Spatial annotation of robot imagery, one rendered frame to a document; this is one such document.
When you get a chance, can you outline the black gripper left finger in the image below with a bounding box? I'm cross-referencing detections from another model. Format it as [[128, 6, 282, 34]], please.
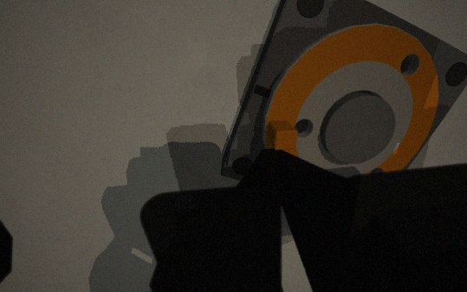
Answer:
[[140, 149, 282, 285]]

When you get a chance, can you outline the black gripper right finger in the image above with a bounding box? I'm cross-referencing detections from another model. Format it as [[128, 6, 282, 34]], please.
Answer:
[[270, 148, 467, 292]]

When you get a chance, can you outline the orange round plate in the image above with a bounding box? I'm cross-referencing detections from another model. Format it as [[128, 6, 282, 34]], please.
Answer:
[[262, 23, 439, 178]]

